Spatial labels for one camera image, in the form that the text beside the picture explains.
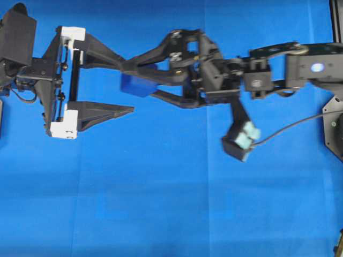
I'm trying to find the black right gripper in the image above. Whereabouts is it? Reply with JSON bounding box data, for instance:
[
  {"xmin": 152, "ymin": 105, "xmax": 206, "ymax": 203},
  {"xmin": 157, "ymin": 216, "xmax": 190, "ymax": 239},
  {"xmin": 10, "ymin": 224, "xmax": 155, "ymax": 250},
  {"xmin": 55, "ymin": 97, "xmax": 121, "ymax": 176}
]
[{"xmin": 122, "ymin": 33, "xmax": 244, "ymax": 109}]

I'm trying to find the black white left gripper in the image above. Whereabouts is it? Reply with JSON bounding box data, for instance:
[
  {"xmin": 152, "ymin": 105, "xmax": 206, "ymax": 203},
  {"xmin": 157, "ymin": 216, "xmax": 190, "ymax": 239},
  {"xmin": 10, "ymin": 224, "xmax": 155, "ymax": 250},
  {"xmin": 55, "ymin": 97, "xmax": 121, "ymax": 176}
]
[{"xmin": 34, "ymin": 26, "xmax": 135, "ymax": 139}]

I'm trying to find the blue block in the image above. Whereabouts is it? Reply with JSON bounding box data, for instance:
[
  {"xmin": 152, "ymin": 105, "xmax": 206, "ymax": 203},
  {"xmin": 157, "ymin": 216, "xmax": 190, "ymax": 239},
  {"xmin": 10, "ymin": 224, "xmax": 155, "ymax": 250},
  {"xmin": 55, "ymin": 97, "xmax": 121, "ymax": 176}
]
[{"xmin": 120, "ymin": 73, "xmax": 159, "ymax": 97}]

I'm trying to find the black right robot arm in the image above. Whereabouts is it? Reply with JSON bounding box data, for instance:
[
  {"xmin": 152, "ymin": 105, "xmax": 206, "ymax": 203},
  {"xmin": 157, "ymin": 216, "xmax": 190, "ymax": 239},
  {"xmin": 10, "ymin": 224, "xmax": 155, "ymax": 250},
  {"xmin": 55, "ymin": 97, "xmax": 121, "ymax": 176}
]
[{"xmin": 122, "ymin": 29, "xmax": 342, "ymax": 109}]

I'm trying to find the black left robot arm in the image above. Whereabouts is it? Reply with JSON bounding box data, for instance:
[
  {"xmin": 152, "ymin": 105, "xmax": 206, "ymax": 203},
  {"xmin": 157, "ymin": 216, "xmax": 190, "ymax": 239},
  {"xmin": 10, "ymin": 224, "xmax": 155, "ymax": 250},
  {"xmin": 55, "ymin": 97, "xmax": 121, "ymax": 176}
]
[{"xmin": 1, "ymin": 24, "xmax": 134, "ymax": 140}]

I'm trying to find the blue table mat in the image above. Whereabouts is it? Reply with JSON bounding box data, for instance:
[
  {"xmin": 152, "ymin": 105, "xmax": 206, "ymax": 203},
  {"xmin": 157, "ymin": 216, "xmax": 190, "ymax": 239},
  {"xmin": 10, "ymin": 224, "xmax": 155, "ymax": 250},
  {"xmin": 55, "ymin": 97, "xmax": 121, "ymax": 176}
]
[{"xmin": 1, "ymin": 1, "xmax": 342, "ymax": 256}]

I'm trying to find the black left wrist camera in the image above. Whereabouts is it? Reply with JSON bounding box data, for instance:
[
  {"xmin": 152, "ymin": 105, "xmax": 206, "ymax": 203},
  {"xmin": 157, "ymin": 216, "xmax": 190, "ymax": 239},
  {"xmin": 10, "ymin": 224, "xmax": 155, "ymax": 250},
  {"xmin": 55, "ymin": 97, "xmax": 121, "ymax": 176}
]
[{"xmin": 1, "ymin": 3, "xmax": 36, "ymax": 66}]

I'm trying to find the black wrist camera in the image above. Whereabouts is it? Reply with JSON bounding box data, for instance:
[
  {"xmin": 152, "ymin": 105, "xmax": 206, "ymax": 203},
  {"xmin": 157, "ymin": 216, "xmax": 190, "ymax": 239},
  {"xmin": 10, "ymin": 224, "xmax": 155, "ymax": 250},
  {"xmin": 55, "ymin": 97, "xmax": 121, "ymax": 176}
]
[
  {"xmin": 221, "ymin": 97, "xmax": 260, "ymax": 162},
  {"xmin": 1, "ymin": 3, "xmax": 36, "ymax": 66}
]

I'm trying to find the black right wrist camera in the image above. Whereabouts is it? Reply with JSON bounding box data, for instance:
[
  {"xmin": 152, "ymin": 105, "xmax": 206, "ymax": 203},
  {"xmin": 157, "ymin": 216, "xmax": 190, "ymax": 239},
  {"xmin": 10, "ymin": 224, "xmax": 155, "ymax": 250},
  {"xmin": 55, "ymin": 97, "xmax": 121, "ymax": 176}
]
[{"xmin": 221, "ymin": 97, "xmax": 260, "ymax": 162}]

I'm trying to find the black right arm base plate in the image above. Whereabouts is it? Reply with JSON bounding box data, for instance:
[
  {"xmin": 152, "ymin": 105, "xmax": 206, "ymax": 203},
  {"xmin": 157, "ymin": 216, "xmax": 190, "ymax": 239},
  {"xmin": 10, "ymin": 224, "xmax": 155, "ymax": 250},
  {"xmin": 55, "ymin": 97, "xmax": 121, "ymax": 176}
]
[{"xmin": 322, "ymin": 96, "xmax": 342, "ymax": 161}]

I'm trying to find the black aluminium frame rail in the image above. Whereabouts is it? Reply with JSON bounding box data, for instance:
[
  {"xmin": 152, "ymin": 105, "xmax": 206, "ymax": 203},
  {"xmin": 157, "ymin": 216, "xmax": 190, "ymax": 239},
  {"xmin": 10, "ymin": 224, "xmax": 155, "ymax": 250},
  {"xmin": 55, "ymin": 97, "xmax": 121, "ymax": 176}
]
[{"xmin": 329, "ymin": 0, "xmax": 343, "ymax": 43}]

